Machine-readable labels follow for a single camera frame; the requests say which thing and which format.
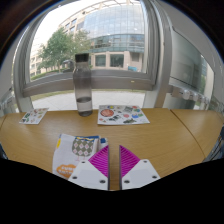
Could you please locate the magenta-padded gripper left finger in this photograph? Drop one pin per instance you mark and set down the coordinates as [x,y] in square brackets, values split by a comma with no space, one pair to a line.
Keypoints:
[88,175]

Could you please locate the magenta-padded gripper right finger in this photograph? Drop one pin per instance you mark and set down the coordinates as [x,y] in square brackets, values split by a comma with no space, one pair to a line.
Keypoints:
[140,174]

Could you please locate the white cartoon-print towel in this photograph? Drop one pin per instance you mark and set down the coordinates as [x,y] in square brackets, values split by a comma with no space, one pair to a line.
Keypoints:
[68,156]

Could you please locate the sticker sheet with red stickers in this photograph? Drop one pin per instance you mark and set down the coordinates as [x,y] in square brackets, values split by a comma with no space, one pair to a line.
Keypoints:
[121,115]

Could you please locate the sticker sheet with green stickers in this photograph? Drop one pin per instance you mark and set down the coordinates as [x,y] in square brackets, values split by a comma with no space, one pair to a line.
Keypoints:
[33,116]

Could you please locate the clear grey drink bottle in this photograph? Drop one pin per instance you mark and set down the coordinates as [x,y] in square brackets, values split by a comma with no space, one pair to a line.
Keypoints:
[83,86]

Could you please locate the white wall socket strip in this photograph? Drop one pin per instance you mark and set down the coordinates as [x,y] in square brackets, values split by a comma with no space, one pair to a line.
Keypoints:
[190,95]

